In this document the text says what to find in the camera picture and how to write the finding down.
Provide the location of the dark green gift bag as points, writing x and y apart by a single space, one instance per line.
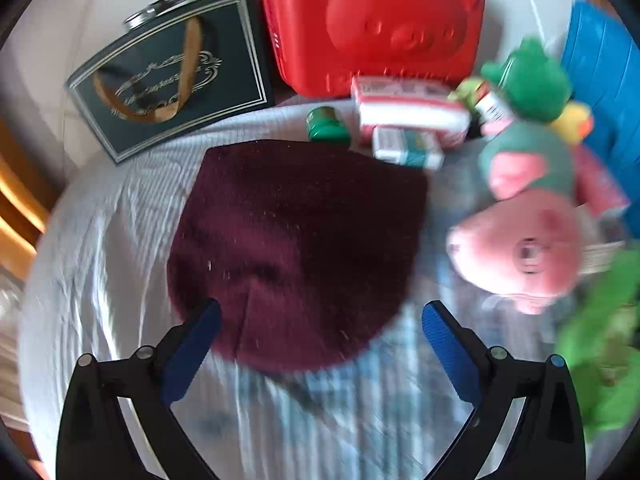
230 95

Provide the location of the pink and red box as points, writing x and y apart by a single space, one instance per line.
597 180

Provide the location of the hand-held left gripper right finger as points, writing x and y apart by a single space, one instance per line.
447 355

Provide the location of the wooden headboard frame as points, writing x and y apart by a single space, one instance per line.
20 200

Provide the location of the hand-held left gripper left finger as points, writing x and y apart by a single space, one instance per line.
192 355

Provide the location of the silver metal lid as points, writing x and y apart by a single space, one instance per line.
155 7

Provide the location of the small green jar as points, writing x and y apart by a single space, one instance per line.
326 124

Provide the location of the maroon knit hat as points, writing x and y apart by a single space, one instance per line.
300 240

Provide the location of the bright green fabric item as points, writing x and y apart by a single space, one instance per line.
600 340

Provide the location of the red and white box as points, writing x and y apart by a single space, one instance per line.
410 110

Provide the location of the green plush toy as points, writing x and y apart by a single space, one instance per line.
537 80

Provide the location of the blue storage box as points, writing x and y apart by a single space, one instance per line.
607 85

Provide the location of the yellow duck toy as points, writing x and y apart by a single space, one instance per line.
572 122

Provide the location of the striped white bed sheet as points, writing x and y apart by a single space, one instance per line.
115 240

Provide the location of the pink pig plush toy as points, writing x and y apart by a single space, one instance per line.
520 245

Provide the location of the teal and white small box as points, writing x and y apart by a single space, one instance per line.
407 149

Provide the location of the small bottle with red label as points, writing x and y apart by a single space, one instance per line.
492 107

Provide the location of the red bear-face case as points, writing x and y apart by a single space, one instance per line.
390 15

